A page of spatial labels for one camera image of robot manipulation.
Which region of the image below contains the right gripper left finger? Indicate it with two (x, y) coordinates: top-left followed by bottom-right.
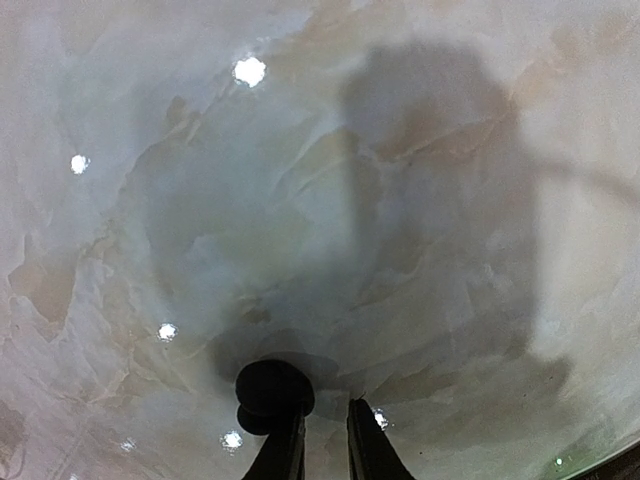
(242, 404), (306, 480)

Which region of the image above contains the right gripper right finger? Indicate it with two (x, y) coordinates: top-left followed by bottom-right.
(347, 399), (414, 480)

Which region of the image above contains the black earbud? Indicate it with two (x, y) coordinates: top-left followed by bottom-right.
(235, 359), (315, 436)

